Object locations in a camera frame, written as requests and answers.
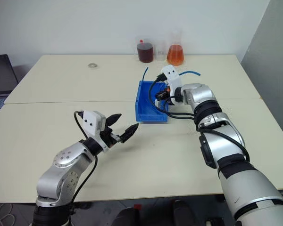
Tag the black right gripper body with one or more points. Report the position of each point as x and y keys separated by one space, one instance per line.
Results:
x=168 y=93

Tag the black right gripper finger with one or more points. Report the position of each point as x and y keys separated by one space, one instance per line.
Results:
x=160 y=95

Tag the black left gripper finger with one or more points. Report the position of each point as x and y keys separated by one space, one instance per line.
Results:
x=113 y=119
x=129 y=133

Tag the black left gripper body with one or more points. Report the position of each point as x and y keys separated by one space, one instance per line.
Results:
x=109 y=139

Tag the small white adapter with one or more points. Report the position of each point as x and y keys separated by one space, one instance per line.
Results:
x=159 y=102

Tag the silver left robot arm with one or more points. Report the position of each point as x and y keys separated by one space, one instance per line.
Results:
x=61 y=174

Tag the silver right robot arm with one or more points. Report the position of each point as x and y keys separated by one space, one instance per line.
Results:
x=226 y=146

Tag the blue plastic bin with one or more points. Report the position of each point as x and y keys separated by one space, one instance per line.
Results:
x=146 y=115

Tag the flask with orange liquid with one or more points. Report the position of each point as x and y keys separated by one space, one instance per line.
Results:
x=175 y=56

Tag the empty clear beaker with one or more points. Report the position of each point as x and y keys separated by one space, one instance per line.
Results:
x=160 y=53

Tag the beaker with dark brown liquid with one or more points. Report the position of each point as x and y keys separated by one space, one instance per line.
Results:
x=145 y=54

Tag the grey laptop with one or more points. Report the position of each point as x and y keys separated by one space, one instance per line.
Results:
x=0 y=75

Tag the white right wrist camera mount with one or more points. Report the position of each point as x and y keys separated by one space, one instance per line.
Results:
x=171 y=73

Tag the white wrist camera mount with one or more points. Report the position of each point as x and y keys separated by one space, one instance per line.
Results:
x=171 y=73
x=92 y=120

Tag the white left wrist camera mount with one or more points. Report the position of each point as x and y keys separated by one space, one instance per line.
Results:
x=92 y=120

